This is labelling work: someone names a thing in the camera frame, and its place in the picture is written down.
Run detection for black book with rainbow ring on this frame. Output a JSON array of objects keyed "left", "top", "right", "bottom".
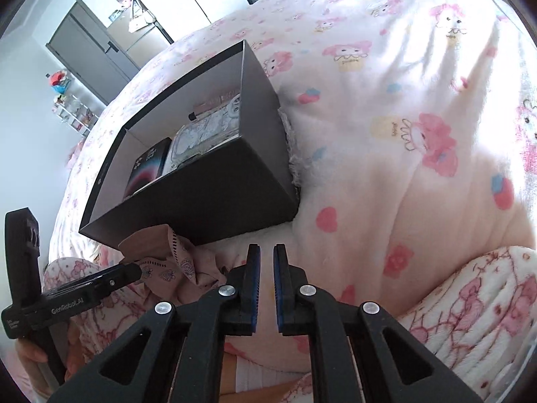
[{"left": 123, "top": 136, "right": 174, "bottom": 201}]

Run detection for pink fluffy pajama pants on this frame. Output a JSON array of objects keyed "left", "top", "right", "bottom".
[{"left": 42, "top": 245, "right": 537, "bottom": 403}]

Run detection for white shelf rack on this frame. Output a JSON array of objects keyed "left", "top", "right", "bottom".
[{"left": 52, "top": 92, "right": 101, "bottom": 135}]

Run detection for pink printed cloth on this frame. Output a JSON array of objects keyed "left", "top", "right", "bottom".
[{"left": 117, "top": 224, "right": 229, "bottom": 303}]

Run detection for grey door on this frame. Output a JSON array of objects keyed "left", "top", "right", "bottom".
[{"left": 45, "top": 0, "right": 141, "bottom": 105}]

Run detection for pink patterned pouch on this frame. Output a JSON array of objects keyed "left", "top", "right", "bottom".
[{"left": 194, "top": 88, "right": 241, "bottom": 114}]

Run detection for pink printed blanket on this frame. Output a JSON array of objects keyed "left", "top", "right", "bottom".
[{"left": 46, "top": 0, "right": 537, "bottom": 403}]

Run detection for person's left hand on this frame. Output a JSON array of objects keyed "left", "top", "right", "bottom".
[{"left": 16, "top": 337, "right": 55, "bottom": 385}]

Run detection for black storage box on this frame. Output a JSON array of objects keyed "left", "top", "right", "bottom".
[{"left": 79, "top": 39, "right": 300, "bottom": 249}]

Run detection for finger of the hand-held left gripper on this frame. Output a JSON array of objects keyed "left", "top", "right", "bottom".
[{"left": 89, "top": 262, "right": 143, "bottom": 300}]

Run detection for silver refrigerator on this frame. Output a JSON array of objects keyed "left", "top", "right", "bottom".
[{"left": 107, "top": 12, "right": 175, "bottom": 72}]

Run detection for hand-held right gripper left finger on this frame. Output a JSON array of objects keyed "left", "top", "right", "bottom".
[{"left": 45, "top": 243, "right": 261, "bottom": 403}]

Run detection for white bag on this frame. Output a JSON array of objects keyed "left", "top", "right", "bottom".
[{"left": 127, "top": 12, "right": 157, "bottom": 33}]

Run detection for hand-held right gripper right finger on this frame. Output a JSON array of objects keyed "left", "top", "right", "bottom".
[{"left": 273, "top": 243, "right": 485, "bottom": 403}]

